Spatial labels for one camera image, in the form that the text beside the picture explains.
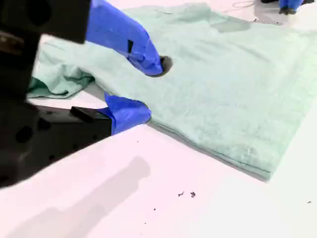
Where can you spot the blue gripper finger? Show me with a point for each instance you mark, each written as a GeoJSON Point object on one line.
{"type": "Point", "coordinates": [290, 5]}
{"type": "Point", "coordinates": [126, 114]}
{"type": "Point", "coordinates": [119, 29]}

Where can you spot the pale green T-shirt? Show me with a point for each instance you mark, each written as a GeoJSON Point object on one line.
{"type": "Point", "coordinates": [210, 86]}

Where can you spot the dark debris crumb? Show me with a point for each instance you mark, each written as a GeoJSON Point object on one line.
{"type": "Point", "coordinates": [193, 194]}
{"type": "Point", "coordinates": [181, 194]}

